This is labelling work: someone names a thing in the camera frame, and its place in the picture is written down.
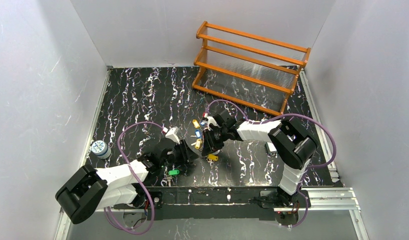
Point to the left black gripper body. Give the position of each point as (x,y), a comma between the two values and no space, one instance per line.
(184,151)

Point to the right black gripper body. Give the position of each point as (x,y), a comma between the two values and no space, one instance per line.
(211,141)

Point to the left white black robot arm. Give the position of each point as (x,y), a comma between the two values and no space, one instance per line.
(102,185)

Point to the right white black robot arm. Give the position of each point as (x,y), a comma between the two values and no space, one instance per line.
(294,144)

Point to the blue tag key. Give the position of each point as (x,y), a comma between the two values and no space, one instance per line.
(197,134)

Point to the green tag key near edge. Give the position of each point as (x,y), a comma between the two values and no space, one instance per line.
(171,175)

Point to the yellow tag upper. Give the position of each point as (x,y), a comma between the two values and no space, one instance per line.
(196,124)

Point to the blue white round container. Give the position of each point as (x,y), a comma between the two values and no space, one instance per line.
(101,149)

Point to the orange two-tier rack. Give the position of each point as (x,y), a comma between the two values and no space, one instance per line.
(248,69)

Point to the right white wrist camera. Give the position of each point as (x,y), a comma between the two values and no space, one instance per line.
(210,123)

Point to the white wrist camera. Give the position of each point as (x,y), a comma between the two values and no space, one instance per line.
(210,123)
(172,134)

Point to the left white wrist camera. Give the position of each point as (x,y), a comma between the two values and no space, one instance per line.
(172,134)

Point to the aluminium front rail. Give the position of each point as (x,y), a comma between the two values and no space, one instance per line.
(314,198)

